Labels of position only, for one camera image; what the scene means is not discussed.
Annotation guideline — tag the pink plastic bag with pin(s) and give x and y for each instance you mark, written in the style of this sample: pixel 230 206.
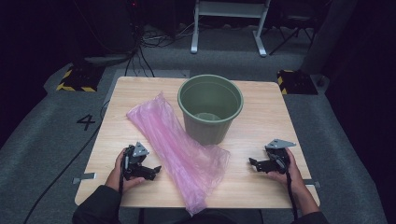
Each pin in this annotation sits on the pink plastic bag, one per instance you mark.
pixel 174 146

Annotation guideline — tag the black yellow striped floor plate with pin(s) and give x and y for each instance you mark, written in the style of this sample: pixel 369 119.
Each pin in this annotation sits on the black yellow striped floor plate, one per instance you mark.
pixel 297 82
pixel 81 79

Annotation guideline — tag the black tripod stand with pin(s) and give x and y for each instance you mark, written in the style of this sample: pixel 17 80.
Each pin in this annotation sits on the black tripod stand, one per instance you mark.
pixel 292 31

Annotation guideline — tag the grey pillar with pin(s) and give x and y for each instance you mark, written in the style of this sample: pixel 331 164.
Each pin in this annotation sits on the grey pillar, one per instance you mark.
pixel 327 34

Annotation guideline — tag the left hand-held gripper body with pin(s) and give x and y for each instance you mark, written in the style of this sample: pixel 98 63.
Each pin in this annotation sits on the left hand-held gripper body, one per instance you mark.
pixel 134 169

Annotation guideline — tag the person's right hand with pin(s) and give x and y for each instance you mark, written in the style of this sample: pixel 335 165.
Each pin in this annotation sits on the person's right hand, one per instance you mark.
pixel 295 174

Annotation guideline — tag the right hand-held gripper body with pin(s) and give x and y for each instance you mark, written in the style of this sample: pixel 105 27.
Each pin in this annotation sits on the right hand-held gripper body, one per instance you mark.
pixel 278 161

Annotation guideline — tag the green plastic bin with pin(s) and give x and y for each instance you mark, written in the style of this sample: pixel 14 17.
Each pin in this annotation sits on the green plastic bin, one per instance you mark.
pixel 205 130

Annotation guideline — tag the small metal table bracket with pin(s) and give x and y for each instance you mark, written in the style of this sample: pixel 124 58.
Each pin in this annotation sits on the small metal table bracket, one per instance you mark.
pixel 84 178
pixel 312 183

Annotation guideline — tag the dark equipment stand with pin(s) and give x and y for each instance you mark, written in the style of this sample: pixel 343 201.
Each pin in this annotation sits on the dark equipment stand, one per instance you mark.
pixel 107 59

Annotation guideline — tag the white-framed desk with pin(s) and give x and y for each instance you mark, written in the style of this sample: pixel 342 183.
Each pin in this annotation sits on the white-framed desk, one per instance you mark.
pixel 229 9

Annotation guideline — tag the person's left hand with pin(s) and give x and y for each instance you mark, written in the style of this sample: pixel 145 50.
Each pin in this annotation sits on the person's left hand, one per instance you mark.
pixel 116 179

